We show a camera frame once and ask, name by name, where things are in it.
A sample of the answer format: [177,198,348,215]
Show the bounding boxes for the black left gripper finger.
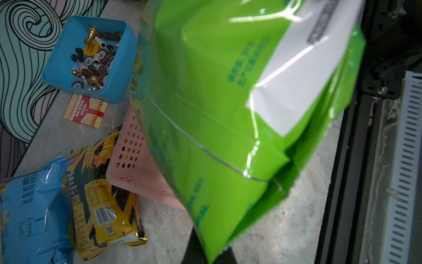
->
[180,227,238,264]

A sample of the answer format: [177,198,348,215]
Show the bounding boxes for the black yellow potato chips bag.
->
[67,128,148,261]

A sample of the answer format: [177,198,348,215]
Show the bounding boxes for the blue potato chips bag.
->
[1,156,74,264]

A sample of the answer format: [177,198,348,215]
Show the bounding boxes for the green potato chips bag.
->
[131,1,366,264]

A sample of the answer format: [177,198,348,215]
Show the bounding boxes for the pink perforated plastic basket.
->
[105,107,184,210]

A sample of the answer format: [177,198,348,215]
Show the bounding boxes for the red yellow matchbox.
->
[63,94,108,129]

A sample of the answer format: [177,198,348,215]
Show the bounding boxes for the assorted small parts in tray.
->
[71,25,122,91]

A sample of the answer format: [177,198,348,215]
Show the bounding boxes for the blue plastic tray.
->
[42,16,137,104]

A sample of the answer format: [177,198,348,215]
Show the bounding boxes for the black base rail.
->
[315,1,422,264]

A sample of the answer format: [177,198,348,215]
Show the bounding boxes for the white slotted cable duct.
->
[381,71,422,264]

